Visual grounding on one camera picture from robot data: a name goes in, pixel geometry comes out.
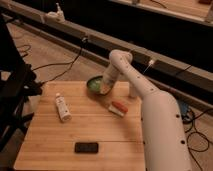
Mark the cream rounded gripper tip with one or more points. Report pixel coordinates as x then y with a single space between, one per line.
104 89

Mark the green ceramic bowl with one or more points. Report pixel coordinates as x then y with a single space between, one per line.
93 84

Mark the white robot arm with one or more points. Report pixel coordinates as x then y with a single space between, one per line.
165 145

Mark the white plastic bottle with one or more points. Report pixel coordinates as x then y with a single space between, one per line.
62 108

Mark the black remote control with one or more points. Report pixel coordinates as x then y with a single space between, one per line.
86 147

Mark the blue power box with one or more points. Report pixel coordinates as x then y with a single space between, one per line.
183 108

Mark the white object on rail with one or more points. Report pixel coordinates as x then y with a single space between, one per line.
58 15

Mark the black camera tripod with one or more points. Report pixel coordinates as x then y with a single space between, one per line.
17 83

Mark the long metal rail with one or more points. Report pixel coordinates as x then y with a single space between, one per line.
182 48

